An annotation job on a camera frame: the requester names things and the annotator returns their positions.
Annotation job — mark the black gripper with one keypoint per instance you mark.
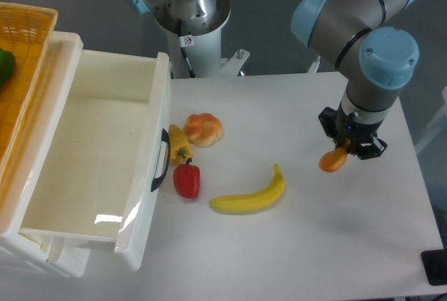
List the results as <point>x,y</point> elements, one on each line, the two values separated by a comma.
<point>364,141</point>

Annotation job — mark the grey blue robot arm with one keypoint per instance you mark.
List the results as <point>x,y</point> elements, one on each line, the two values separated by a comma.
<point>351,35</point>

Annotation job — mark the round braided bread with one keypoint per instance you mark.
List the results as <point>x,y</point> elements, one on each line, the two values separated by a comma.
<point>203,130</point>

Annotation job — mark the open white upper drawer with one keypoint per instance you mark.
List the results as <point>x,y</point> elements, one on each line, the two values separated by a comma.
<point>93,191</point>

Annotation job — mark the white drawer cabinet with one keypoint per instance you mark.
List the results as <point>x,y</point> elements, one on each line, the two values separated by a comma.
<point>20,250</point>

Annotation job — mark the yellow banana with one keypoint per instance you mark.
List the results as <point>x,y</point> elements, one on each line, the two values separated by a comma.
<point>252,202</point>

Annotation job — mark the black device at table edge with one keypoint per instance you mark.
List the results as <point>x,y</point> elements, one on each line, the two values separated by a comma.
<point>434,263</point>

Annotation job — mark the red bell pepper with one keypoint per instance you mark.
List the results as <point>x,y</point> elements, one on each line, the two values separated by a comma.
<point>186,179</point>

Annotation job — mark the yellow bell pepper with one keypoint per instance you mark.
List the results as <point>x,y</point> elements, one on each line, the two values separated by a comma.
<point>180,149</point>

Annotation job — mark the yellow woven basket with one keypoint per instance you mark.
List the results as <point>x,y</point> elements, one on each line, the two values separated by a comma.
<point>25,32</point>

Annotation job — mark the green bell pepper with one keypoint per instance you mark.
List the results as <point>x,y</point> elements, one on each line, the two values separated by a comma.
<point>7,66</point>

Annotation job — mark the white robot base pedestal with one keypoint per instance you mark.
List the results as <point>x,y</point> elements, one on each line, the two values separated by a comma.
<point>193,32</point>

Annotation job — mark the dark blue drawer handle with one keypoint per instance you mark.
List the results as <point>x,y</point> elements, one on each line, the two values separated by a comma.
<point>164,161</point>

